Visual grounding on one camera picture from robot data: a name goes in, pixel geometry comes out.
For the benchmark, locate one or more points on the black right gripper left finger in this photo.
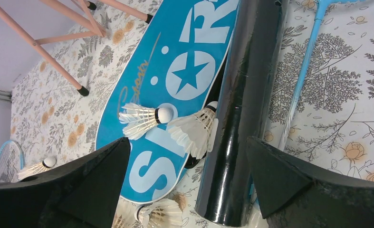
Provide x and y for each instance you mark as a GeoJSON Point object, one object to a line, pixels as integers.
{"type": "Point", "coordinates": [82, 193]}

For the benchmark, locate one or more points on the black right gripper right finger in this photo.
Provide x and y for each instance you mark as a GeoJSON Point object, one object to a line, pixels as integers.
{"type": "Point", "coordinates": [293, 193]}

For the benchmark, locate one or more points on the black shuttlecock tube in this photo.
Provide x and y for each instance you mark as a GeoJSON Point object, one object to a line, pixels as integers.
{"type": "Point", "coordinates": [225, 188]}

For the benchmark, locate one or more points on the white shuttlecock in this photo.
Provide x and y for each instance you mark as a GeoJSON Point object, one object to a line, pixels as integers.
{"type": "Point", "coordinates": [139, 119]}
{"type": "Point", "coordinates": [164, 213]}
{"type": "Point", "coordinates": [45, 165]}
{"type": "Point", "coordinates": [193, 132]}

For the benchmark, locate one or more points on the blue badminton racket left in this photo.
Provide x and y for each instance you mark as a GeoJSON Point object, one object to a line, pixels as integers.
{"type": "Point", "coordinates": [11, 161]}

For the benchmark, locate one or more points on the blue badminton racket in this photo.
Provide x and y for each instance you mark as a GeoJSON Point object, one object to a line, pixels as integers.
{"type": "Point", "coordinates": [322, 6]}
{"type": "Point", "coordinates": [11, 161]}

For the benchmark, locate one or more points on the blue badminton racket right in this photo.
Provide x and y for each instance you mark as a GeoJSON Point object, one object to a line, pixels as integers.
{"type": "Point", "coordinates": [322, 6]}

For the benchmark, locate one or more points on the pink music stand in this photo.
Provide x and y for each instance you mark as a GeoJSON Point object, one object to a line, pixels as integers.
{"type": "Point", "coordinates": [26, 26]}

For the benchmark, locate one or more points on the blue racket cover bag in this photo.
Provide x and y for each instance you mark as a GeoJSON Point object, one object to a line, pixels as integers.
{"type": "Point", "coordinates": [174, 66]}

